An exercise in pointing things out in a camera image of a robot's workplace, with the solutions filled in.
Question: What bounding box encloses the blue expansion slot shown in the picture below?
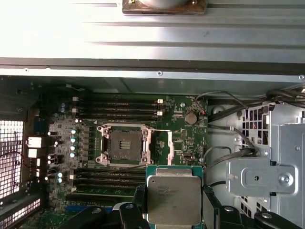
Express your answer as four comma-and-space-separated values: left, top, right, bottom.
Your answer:
66, 204, 115, 213

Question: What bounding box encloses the black RAM slot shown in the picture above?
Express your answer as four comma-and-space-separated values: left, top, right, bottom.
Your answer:
72, 96, 165, 104
76, 180, 143, 188
71, 108, 165, 115
76, 114, 159, 121
76, 104, 159, 110
76, 168, 146, 175
69, 174, 146, 181

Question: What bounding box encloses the green RAM stick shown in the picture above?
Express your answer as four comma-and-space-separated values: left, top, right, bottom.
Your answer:
71, 187, 138, 195

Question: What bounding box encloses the thin metal locking lever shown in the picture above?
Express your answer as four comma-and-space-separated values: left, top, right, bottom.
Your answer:
108, 164, 154, 171

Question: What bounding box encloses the round coin cell battery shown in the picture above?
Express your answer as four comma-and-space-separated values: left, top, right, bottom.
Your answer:
184, 112, 198, 125

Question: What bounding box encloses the green motherboard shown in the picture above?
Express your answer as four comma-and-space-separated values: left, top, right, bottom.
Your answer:
23, 78, 210, 229

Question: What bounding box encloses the black expansion slot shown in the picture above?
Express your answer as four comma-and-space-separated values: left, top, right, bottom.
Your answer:
65, 194, 117, 203

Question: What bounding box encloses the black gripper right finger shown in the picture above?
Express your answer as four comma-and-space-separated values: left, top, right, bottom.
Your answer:
202, 186, 303, 229

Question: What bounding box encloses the black internal cable bundle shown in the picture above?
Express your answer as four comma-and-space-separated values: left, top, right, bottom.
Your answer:
208, 88, 305, 122

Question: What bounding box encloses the metal socket cover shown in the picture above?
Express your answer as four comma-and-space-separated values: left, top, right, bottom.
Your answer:
150, 129, 174, 167

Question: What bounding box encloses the CPU socket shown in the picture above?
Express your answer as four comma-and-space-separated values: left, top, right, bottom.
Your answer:
95, 124, 153, 167

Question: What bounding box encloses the silver CPU green board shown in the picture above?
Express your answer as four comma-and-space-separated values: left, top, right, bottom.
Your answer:
145, 164, 203, 227

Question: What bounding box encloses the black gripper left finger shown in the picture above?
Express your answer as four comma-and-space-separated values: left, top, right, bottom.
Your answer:
56, 184, 151, 229

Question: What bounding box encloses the grey open PC case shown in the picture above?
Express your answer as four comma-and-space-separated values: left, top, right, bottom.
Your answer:
0, 57, 305, 229

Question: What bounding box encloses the silver drive cage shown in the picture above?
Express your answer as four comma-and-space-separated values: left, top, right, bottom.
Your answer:
209, 100, 305, 229

